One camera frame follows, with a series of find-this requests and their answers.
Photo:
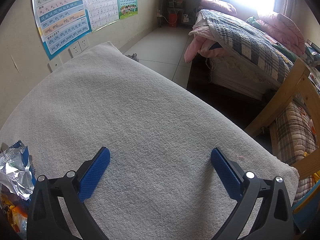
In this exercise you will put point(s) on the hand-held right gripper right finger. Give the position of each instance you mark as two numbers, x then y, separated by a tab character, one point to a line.
225	175

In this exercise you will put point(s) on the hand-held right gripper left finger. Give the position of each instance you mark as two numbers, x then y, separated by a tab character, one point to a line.
95	175

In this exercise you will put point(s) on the blue silver snack wrapper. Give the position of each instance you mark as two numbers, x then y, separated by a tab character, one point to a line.
15	170

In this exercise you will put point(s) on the grey table cloth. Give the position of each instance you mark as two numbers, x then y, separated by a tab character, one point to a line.
150	117

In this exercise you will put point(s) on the brown plaid mattress pad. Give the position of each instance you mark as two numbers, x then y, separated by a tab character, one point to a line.
292	130

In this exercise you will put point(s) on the orange snack packet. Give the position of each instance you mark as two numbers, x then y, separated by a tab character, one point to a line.
16	211

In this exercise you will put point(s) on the blue plastic board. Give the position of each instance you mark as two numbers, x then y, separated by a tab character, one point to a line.
307	205

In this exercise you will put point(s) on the bed with white skirt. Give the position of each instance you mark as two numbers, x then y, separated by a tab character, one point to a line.
237	80

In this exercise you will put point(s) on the wooden chair with cushion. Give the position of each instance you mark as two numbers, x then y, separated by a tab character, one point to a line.
287	97

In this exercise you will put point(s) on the grey shoe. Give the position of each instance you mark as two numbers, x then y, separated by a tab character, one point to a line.
132	57

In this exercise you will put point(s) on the pink bed sheet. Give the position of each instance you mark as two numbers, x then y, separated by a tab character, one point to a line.
197	47

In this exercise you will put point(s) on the plaid quilt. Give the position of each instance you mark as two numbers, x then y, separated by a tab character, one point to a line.
250	40

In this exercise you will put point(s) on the green cloth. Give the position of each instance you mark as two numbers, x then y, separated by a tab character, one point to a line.
252	20

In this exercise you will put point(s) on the pink folded blanket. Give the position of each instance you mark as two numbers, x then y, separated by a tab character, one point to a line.
282	27

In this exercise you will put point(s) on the red box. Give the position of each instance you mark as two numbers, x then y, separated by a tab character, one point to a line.
173	19

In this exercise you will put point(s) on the pink pillow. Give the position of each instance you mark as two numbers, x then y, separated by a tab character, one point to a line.
217	5

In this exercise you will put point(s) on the white round hole wall plate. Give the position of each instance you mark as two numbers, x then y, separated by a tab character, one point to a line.
55	64

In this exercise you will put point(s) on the white wall socket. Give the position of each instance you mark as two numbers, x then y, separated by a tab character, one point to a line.
84	43
75	49

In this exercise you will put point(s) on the blue letter wall poster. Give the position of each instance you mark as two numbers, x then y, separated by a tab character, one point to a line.
62	17

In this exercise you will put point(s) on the white chart wall poster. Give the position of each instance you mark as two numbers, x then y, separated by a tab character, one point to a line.
102	7

